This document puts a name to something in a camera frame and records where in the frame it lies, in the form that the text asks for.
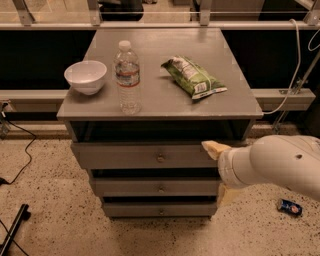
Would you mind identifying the grey middle drawer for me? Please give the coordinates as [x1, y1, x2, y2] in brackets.
[89, 177, 221, 197]

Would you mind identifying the black cable on floor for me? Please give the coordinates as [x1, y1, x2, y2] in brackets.
[0, 117, 38, 186]

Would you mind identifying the grey wooden drawer cabinet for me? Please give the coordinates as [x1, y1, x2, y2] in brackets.
[58, 28, 262, 206]

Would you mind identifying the clear plastic water bottle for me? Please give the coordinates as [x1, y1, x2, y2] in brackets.
[113, 40, 141, 115]

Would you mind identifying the grey bottom drawer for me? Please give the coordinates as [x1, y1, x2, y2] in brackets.
[102, 202, 217, 218]

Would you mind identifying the blue soda can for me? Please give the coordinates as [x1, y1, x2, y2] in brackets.
[277, 199, 303, 217]

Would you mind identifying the grey drawer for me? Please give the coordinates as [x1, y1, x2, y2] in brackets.
[89, 177, 221, 197]
[71, 141, 217, 169]
[102, 202, 217, 218]

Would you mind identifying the white ceramic bowl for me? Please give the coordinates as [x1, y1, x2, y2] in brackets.
[64, 60, 107, 95]

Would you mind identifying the green chip bag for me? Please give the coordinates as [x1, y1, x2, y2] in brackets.
[161, 55, 227, 100]

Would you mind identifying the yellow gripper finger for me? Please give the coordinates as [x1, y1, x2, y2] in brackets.
[202, 141, 230, 160]
[217, 183, 242, 208]

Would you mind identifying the white cable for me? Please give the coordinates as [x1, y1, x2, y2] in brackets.
[262, 18, 302, 116]

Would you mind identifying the metal railing frame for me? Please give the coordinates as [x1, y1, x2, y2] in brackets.
[0, 0, 320, 30]

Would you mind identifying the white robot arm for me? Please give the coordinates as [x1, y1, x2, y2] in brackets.
[202, 135, 320, 201]

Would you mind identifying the black stand base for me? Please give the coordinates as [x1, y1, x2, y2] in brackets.
[0, 204, 31, 256]

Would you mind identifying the grey top drawer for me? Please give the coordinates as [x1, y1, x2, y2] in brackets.
[71, 141, 217, 169]

